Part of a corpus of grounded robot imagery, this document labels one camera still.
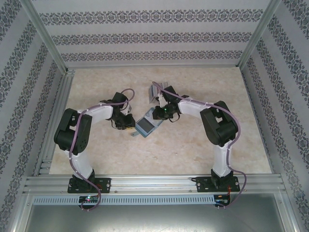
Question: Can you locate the blue-grey box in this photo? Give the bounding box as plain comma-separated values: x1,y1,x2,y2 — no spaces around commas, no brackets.
135,108,163,139

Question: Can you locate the clear acrylic card holder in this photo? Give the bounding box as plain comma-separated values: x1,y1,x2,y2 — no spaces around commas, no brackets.
147,81,169,104

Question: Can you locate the mixed credit card bundle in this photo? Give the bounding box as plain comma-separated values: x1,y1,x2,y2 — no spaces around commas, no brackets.
149,84,160,102

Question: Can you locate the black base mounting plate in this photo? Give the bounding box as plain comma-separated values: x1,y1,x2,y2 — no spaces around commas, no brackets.
192,176,241,193
68,177,112,194

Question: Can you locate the grey metal sheet panel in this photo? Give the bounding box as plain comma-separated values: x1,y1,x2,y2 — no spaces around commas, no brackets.
23,204,297,232

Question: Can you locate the purple cable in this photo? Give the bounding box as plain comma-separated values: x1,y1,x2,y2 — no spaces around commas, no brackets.
152,81,249,210
69,88,135,213

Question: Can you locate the long aluminium base rail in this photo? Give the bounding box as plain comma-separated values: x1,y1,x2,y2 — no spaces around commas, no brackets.
23,175,284,194

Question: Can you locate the aluminium side rail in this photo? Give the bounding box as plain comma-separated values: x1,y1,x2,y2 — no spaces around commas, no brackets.
33,69,75,176

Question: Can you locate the grey slotted cable duct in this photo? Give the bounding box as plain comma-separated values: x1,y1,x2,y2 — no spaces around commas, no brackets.
32,195,215,205

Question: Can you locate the aluminium frame post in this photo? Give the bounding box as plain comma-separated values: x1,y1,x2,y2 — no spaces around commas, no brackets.
238,0,282,69
20,0,69,73

